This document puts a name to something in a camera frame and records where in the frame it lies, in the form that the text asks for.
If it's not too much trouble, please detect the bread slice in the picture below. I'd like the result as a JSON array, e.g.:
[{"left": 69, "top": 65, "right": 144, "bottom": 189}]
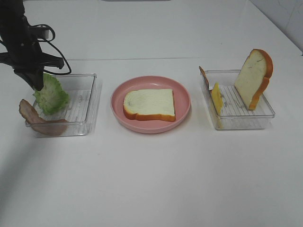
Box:
[
  {"left": 123, "top": 88, "right": 176, "bottom": 122},
  {"left": 234, "top": 49, "right": 274, "bottom": 110}
]

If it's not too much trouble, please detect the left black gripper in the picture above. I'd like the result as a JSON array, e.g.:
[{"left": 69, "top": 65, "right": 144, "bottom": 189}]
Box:
[{"left": 0, "top": 16, "right": 64, "bottom": 91}]

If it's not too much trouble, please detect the yellow cheese slice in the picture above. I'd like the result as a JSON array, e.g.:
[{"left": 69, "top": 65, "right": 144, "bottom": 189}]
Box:
[{"left": 211, "top": 82, "right": 223, "bottom": 115}]

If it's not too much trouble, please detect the left clear plastic tray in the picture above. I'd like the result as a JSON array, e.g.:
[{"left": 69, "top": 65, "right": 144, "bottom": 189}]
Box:
[{"left": 25, "top": 74, "right": 102, "bottom": 137}]

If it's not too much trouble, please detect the clear plastic tray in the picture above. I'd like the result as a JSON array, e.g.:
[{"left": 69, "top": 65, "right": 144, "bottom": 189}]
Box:
[
  {"left": 200, "top": 70, "right": 275, "bottom": 130},
  {"left": 25, "top": 74, "right": 102, "bottom": 137}
]

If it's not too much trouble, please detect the left black cable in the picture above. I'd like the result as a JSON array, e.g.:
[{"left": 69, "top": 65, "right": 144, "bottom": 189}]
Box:
[{"left": 27, "top": 23, "right": 72, "bottom": 76}]

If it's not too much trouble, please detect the right clear plastic tray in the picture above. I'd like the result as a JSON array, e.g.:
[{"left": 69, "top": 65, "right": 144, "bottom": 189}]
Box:
[{"left": 200, "top": 70, "right": 275, "bottom": 130}]

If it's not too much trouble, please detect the bacon strip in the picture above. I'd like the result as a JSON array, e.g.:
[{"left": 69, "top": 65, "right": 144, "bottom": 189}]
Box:
[
  {"left": 199, "top": 66, "right": 209, "bottom": 90},
  {"left": 19, "top": 99, "right": 68, "bottom": 136}
]

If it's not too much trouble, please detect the pink round plate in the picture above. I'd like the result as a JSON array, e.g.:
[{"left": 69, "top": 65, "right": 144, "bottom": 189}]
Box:
[{"left": 111, "top": 76, "right": 191, "bottom": 134}]

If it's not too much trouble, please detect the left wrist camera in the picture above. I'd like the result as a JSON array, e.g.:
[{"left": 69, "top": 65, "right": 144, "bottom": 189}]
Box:
[{"left": 29, "top": 26, "right": 50, "bottom": 39}]

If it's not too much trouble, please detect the green lettuce leaf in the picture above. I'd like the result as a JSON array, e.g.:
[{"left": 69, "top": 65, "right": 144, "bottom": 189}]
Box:
[{"left": 33, "top": 73, "right": 70, "bottom": 115}]

